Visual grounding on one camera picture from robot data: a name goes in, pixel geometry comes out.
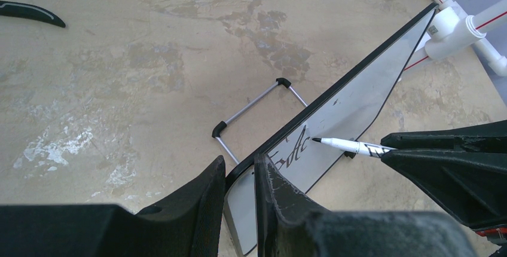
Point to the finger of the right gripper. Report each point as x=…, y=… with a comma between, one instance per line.
x=469, y=186
x=484, y=137

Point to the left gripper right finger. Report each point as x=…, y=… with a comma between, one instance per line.
x=289, y=223

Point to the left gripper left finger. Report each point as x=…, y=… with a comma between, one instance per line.
x=186, y=222

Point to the white black marker pen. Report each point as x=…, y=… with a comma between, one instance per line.
x=355, y=147

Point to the black framed whiteboard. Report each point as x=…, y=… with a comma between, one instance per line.
x=345, y=110

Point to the yellow black pliers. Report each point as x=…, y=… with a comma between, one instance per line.
x=31, y=12

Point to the white PVC pipe frame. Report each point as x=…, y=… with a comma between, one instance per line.
x=452, y=30

